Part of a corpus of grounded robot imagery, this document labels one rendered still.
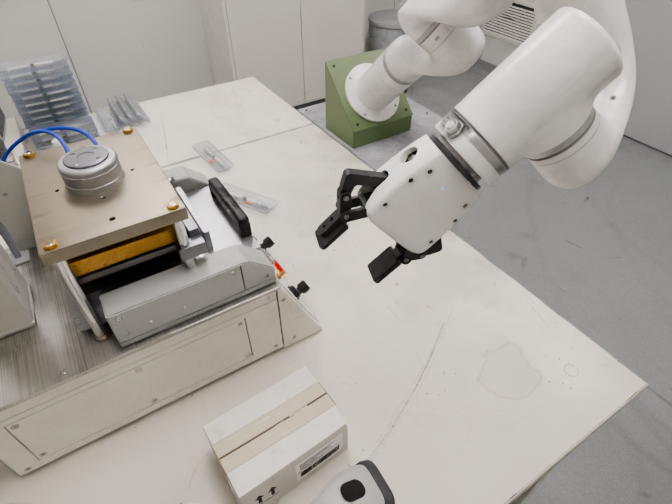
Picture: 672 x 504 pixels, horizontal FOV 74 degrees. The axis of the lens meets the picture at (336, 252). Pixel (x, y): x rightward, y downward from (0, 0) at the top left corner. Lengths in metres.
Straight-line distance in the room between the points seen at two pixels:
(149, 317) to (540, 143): 0.55
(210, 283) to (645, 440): 1.58
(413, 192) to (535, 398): 0.54
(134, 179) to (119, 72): 2.61
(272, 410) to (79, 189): 0.42
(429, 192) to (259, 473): 0.44
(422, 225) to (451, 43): 0.76
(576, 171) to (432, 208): 0.14
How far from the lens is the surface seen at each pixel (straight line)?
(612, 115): 0.55
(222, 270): 0.69
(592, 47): 0.47
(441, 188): 0.47
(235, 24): 2.98
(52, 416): 0.80
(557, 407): 0.91
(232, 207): 0.79
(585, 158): 0.51
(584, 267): 2.40
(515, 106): 0.46
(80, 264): 0.69
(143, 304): 0.68
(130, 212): 0.65
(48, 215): 0.70
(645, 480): 1.85
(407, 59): 1.29
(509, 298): 1.03
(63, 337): 0.79
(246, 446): 0.70
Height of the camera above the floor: 1.47
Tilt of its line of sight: 43 degrees down
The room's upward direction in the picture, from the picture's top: straight up
